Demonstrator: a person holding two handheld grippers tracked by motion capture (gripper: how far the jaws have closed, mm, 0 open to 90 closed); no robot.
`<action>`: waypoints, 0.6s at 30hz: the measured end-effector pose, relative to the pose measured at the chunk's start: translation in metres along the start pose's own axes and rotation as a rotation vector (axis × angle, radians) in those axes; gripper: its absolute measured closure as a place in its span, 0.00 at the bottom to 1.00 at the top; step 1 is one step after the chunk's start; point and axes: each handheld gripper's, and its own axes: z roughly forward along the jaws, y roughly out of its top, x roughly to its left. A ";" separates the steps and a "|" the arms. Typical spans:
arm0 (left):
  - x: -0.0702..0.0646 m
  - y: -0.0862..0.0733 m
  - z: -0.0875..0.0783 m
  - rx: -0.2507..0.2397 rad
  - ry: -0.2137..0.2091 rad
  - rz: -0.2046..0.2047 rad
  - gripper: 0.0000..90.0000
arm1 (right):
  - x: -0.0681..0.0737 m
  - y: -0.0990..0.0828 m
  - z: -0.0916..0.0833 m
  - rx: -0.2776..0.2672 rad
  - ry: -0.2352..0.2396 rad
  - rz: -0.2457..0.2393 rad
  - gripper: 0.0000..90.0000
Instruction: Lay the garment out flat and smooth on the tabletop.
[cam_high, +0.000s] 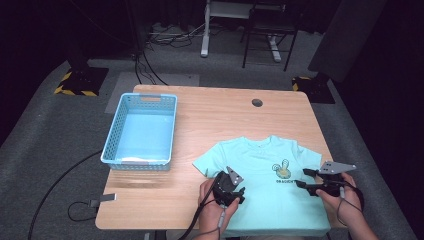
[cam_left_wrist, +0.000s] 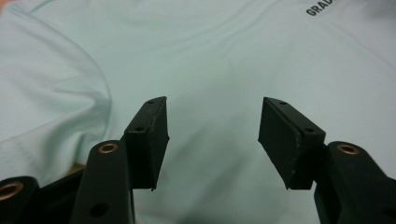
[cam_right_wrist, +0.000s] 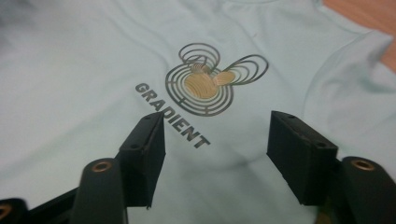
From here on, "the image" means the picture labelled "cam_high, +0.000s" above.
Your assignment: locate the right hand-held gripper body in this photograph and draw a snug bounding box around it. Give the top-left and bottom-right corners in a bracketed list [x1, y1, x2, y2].
[313, 160, 357, 198]

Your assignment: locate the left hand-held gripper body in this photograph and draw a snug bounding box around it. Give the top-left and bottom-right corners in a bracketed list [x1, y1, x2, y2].
[212, 165, 244, 206]

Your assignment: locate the mint green t-shirt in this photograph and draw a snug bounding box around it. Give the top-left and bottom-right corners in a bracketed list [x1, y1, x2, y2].
[192, 134, 332, 238]

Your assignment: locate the person's right hand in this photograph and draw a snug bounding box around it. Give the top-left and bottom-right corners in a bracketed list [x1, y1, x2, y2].
[315, 172, 363, 218]

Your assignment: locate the person's left hand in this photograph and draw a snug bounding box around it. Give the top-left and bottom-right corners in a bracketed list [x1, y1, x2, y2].
[198, 178, 240, 232]

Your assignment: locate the black yellow striped stand base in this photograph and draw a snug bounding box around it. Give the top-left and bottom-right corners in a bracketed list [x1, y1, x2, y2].
[291, 75, 336, 105]
[53, 66, 110, 98]

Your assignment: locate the light blue plastic basket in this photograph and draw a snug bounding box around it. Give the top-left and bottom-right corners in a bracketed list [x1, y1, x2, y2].
[100, 92, 178, 172]

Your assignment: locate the grey upright panel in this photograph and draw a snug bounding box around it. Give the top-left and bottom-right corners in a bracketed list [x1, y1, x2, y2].
[307, 0, 389, 84]

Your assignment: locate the black metal chair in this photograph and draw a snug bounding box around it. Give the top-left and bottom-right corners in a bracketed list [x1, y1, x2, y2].
[240, 0, 301, 72]

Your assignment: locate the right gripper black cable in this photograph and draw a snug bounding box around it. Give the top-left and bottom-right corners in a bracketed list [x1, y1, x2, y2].
[335, 181, 365, 228]

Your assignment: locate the small grey box with cable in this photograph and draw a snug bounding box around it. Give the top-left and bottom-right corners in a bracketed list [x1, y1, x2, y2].
[67, 193, 118, 223]

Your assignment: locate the bundle of floor cables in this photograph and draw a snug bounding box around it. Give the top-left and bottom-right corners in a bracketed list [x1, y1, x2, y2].
[133, 21, 208, 86]

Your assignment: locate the white desk frame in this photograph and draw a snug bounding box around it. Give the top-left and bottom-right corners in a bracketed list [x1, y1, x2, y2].
[199, 0, 283, 63]

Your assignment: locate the long black floor cable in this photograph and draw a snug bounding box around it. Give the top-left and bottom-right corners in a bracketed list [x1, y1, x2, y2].
[27, 150, 104, 240]

